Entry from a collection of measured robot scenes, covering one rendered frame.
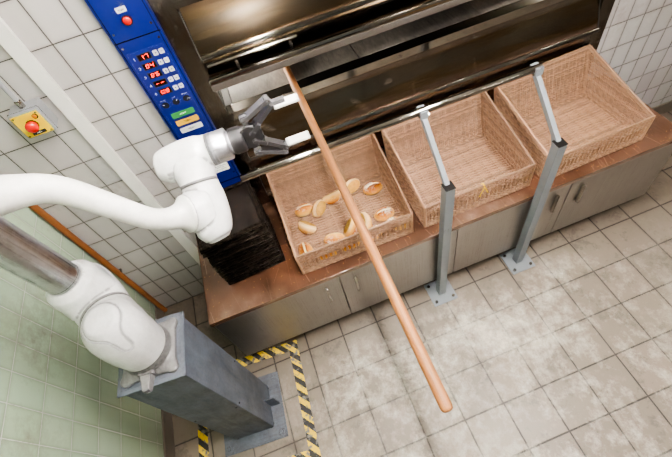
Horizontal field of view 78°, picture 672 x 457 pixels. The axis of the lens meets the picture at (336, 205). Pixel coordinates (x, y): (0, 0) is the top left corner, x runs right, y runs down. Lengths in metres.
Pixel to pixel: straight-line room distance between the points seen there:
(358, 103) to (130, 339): 1.31
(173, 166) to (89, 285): 0.46
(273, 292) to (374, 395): 0.77
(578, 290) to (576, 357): 0.37
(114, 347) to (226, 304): 0.75
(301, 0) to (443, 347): 1.76
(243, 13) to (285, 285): 1.12
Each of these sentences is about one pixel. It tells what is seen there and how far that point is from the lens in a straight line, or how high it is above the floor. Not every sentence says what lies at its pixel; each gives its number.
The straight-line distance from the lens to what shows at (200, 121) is 1.77.
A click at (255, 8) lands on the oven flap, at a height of 1.55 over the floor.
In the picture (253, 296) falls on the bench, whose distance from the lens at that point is 1.94.
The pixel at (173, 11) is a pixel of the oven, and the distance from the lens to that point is 1.59.
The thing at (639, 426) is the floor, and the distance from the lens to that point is 2.45.
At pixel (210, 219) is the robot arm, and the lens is 1.12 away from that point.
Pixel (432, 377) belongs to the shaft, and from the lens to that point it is 1.06.
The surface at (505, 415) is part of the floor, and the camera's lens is 2.30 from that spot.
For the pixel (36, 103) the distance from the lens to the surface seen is 1.74.
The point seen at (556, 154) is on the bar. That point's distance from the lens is 1.86.
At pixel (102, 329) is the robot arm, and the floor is 1.27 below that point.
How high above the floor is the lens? 2.23
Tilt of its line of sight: 52 degrees down
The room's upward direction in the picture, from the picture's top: 16 degrees counter-clockwise
